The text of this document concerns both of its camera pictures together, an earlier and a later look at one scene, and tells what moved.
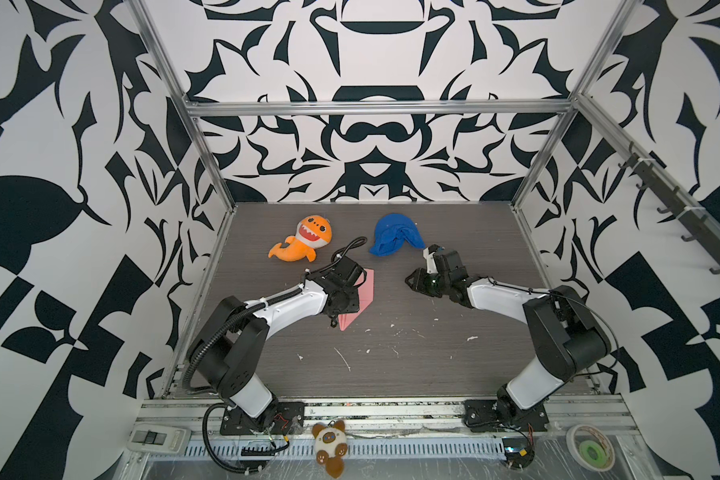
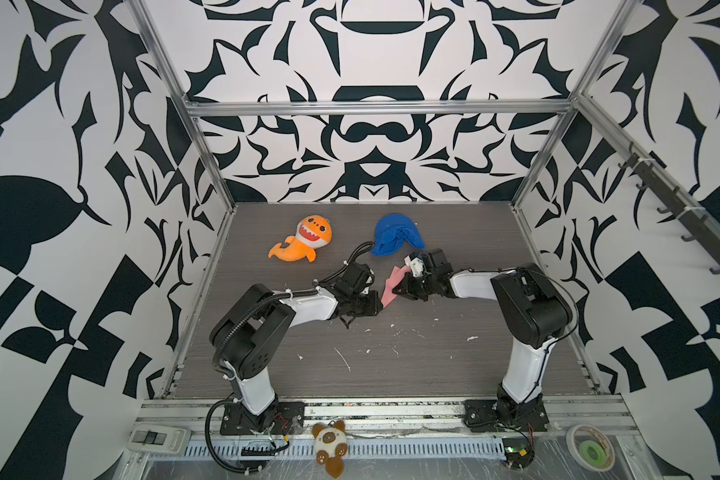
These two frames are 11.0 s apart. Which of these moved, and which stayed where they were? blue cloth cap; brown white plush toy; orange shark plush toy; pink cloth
Moved: pink cloth
Stayed: blue cloth cap; orange shark plush toy; brown white plush toy
